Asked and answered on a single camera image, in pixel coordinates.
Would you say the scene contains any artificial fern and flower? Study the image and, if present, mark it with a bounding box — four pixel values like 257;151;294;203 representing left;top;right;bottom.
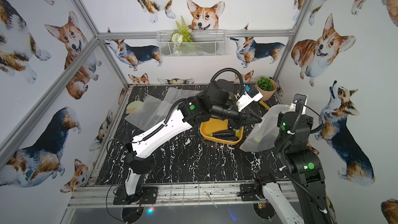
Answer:
171;17;195;56

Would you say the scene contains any frosted zip-top bag front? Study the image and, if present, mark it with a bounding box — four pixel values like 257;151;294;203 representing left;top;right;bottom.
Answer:
240;104;291;152

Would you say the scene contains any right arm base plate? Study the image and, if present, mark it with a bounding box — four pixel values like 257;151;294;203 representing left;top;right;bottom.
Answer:
238;182;265;202

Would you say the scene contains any aluminium frame post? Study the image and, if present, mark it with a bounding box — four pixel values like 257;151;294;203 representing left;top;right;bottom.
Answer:
1;36;99;168

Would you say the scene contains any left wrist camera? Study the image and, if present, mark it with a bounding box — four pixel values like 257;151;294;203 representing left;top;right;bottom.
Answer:
236;87;263;112

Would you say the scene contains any white wire wall basket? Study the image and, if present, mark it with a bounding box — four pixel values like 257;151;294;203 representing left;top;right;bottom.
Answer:
157;30;227;58

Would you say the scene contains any yellow plastic tray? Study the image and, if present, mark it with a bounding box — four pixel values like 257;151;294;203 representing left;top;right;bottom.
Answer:
200;119;244;145

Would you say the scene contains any frosted zip-top bag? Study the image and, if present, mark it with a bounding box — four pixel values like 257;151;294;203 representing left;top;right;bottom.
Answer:
163;87;201;104
240;104;291;152
124;95;177;131

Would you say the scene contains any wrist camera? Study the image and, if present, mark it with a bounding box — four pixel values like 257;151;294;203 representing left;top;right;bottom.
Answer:
289;93;308;115
236;87;263;112

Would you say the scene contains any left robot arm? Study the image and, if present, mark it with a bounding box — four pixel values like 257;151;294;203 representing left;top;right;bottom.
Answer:
119;79;262;204

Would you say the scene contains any frosted zip-top bag left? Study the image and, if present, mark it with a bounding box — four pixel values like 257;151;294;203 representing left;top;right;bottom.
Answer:
124;95;177;131

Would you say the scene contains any yellow plastic scoop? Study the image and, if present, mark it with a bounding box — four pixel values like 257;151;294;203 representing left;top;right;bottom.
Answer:
259;100;270;111

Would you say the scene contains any purple eggplant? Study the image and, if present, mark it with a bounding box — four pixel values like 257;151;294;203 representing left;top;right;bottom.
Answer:
208;130;236;139
222;136;239;142

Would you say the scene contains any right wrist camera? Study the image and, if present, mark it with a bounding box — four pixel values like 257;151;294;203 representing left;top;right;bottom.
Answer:
289;93;308;115

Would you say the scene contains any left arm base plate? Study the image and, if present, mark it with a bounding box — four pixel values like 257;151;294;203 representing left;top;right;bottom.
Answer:
113;186;158;205

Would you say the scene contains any frosted zip-top bag rear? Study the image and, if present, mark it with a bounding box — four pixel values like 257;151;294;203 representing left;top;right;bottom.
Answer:
163;87;201;104

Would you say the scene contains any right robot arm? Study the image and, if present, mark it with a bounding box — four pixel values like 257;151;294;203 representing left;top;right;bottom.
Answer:
255;112;332;224

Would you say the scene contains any pink pot green plant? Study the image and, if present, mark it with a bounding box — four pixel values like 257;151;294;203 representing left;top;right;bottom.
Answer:
256;76;277;101

